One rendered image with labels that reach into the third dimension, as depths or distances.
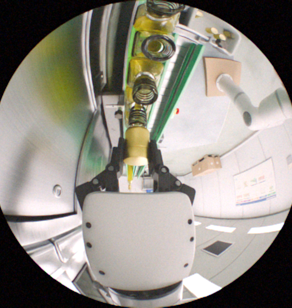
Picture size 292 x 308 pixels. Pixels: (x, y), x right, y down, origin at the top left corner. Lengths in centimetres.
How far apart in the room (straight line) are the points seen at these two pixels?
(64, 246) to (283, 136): 384
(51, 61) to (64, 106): 9
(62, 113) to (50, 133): 4
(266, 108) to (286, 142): 331
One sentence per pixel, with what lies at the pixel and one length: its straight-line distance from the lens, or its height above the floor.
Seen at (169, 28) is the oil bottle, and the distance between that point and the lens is 16.
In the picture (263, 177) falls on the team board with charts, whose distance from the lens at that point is 370.
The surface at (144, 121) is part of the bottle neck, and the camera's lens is 15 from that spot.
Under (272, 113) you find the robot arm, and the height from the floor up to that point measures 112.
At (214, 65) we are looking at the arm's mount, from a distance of 57.
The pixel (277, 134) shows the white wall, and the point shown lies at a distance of 370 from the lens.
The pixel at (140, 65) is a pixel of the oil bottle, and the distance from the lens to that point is 16.
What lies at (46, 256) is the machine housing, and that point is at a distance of 18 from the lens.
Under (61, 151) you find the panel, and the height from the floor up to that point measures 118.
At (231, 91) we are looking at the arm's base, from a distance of 53.
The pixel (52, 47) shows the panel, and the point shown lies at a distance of 17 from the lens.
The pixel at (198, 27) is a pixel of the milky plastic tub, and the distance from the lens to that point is 53.
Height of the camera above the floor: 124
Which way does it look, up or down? 24 degrees down
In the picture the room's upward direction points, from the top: 179 degrees clockwise
